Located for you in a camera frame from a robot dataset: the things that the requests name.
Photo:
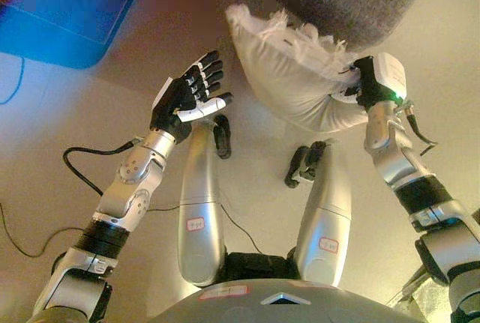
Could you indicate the black robot pelvis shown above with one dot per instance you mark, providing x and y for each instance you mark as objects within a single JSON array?
[{"x": 258, "y": 265}]

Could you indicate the glossy wooden cabinet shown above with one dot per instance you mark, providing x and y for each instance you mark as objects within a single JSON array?
[{"x": 67, "y": 12}]

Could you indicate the black right robot foot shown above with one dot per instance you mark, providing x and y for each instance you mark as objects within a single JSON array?
[{"x": 300, "y": 165}]

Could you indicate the white fringed pillow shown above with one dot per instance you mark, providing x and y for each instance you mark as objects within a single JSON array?
[{"x": 292, "y": 83}]

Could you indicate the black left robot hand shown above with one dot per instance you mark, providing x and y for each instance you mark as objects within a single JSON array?
[{"x": 176, "y": 102}]

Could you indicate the black left robot foot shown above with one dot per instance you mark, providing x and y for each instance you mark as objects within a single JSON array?
[{"x": 224, "y": 139}]

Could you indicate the grey robot torso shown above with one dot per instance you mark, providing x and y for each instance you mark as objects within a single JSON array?
[{"x": 281, "y": 308}]

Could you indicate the silver robot leg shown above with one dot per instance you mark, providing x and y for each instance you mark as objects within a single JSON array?
[
  {"x": 326, "y": 218},
  {"x": 198, "y": 207}
]

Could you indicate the silver left robot leg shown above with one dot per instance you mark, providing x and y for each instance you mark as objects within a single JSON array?
[{"x": 198, "y": 207}]

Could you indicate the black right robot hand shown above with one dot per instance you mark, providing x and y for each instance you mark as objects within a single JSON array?
[{"x": 386, "y": 75}]

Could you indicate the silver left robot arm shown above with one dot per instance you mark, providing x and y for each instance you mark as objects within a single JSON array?
[{"x": 123, "y": 195}]

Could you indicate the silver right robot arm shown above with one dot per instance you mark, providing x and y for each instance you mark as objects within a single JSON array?
[{"x": 397, "y": 158}]

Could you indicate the silver right robot leg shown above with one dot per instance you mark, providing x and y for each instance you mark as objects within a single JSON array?
[{"x": 326, "y": 218}]

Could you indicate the black robot foot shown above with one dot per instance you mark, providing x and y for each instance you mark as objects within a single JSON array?
[
  {"x": 300, "y": 165},
  {"x": 224, "y": 139}
]

